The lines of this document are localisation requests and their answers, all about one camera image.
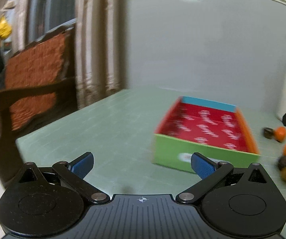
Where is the colourful cardboard box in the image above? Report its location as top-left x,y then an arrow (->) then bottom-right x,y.
152,96 -> 260,172

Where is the window frame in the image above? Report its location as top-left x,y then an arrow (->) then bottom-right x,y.
26,0 -> 76,44

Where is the green grid table mat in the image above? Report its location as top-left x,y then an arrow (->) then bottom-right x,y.
15,86 -> 286,238

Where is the dark chestnut at back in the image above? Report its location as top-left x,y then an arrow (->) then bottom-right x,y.
262,127 -> 274,139

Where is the beige satin curtain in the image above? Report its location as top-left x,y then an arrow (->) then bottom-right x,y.
75,0 -> 126,109

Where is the yellow bag on rack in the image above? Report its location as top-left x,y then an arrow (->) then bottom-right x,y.
0,15 -> 12,40

